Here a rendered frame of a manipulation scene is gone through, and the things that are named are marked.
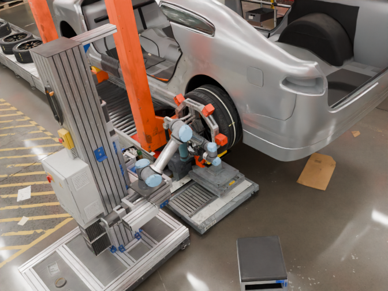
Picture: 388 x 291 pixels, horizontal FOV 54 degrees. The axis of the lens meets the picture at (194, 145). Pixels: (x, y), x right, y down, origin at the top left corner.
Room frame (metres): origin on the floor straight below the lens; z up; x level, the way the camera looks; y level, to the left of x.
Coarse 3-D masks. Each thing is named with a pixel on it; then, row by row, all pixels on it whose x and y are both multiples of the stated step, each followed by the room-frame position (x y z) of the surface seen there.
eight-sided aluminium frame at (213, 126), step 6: (186, 102) 3.03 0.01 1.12; (192, 102) 3.03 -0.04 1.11; (180, 108) 3.12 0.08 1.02; (192, 108) 2.97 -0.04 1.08; (198, 108) 2.90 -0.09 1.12; (180, 114) 3.21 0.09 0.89; (204, 120) 2.85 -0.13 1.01; (210, 120) 2.85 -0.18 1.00; (210, 126) 2.79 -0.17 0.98; (216, 126) 2.79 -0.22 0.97; (216, 132) 2.80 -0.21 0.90; (192, 144) 3.06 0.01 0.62; (216, 144) 2.77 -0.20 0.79
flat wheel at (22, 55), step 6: (24, 42) 7.35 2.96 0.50; (30, 42) 7.39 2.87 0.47; (36, 42) 7.32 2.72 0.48; (42, 42) 7.26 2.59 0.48; (18, 48) 7.09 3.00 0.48; (24, 48) 7.04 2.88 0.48; (30, 48) 7.03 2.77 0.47; (18, 54) 6.89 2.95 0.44; (24, 54) 6.84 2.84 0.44; (30, 54) 6.85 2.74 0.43; (18, 60) 6.93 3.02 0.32; (24, 60) 6.85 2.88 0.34; (30, 60) 6.85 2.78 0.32
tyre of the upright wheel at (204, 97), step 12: (192, 96) 3.09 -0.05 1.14; (204, 96) 2.99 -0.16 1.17; (216, 96) 2.99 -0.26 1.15; (228, 96) 3.01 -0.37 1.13; (216, 108) 2.87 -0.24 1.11; (228, 108) 2.92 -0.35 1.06; (216, 120) 2.85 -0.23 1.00; (228, 120) 2.83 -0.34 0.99; (240, 120) 2.89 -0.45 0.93; (228, 132) 2.79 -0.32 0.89; (240, 132) 2.88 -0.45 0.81; (228, 144) 2.81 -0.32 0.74
